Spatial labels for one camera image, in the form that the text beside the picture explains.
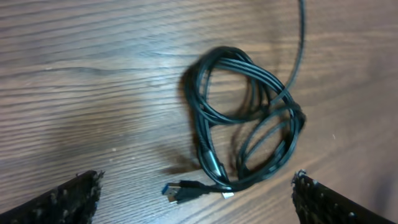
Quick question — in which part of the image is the black USB cable bundle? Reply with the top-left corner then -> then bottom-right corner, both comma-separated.
160,0 -> 307,205

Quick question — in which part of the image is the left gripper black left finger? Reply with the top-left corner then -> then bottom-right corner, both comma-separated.
1,170 -> 104,224

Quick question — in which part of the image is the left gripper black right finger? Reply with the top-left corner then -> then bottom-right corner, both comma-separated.
292,169 -> 394,224

